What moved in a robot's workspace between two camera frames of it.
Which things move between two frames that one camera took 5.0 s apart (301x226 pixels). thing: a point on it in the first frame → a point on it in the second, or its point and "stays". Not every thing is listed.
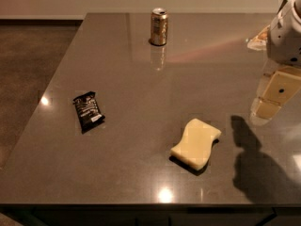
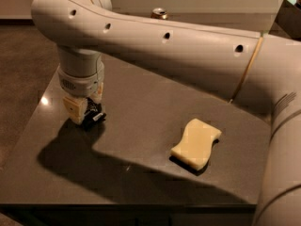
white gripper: (284, 38) → (82, 85)
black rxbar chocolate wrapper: (88, 112) stays
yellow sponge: (194, 149) stays
